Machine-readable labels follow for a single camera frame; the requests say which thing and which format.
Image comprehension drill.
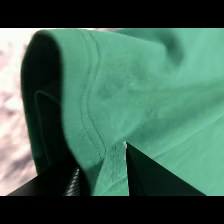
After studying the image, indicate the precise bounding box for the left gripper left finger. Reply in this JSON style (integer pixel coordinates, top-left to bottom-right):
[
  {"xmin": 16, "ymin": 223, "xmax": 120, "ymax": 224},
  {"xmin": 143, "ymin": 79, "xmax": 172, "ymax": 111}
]
[{"xmin": 7, "ymin": 165, "xmax": 82, "ymax": 197}]

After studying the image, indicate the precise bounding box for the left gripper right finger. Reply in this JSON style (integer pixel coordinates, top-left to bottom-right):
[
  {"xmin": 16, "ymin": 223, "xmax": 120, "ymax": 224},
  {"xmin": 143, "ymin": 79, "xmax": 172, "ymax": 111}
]
[{"xmin": 124, "ymin": 141, "xmax": 206, "ymax": 197}]

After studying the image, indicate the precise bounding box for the green T-shirt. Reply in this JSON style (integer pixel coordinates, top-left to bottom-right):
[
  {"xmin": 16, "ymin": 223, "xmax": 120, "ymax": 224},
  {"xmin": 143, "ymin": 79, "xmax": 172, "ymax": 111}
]
[{"xmin": 20, "ymin": 27, "xmax": 224, "ymax": 197}]

